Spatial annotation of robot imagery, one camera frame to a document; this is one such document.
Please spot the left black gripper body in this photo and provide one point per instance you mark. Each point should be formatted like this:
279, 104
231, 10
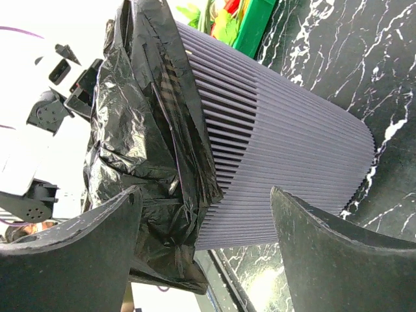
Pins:
81, 96

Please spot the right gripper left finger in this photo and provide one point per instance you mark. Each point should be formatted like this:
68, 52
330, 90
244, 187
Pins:
81, 264

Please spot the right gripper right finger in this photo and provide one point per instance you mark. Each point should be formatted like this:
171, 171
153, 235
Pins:
334, 265

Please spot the black trash bag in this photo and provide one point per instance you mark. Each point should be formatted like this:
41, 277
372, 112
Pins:
148, 129

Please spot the grey mesh trash bin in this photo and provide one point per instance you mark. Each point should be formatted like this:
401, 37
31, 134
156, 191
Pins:
266, 131

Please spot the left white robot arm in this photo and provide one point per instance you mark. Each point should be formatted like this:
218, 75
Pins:
45, 114

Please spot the green leafy vegetable toy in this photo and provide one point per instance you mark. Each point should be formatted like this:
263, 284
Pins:
219, 19

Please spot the green plastic basket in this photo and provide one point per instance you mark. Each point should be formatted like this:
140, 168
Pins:
253, 25

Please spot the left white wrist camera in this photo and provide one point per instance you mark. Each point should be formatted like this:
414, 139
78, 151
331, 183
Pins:
56, 71

